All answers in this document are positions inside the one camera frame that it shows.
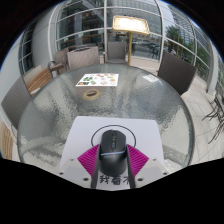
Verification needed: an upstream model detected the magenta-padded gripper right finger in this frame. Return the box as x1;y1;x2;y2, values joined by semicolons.
126;143;170;190

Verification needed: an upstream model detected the colourful laminated menu card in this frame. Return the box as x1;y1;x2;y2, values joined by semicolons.
75;72;120;88

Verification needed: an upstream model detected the black computer mouse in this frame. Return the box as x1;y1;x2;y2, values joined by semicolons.
99;129;128;177

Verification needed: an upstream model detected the dark metal chair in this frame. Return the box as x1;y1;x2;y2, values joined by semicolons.
200;92;224;145

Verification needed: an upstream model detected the beige tape roll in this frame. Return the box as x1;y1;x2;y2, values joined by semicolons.
82;88;102;101

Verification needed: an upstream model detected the grey wicker chair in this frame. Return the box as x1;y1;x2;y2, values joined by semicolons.
105;41;129;65
0;75;35;135
47;48;70;80
66;46;101;72
156;51;198;97

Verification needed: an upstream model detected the white mouse pad with drawing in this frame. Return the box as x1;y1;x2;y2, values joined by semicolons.
59;115;165;191

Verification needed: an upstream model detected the gold menu sign stand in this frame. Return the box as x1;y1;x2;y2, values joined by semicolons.
111;15;151;68

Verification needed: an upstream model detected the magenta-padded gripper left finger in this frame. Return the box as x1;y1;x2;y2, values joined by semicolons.
58;143;101;190

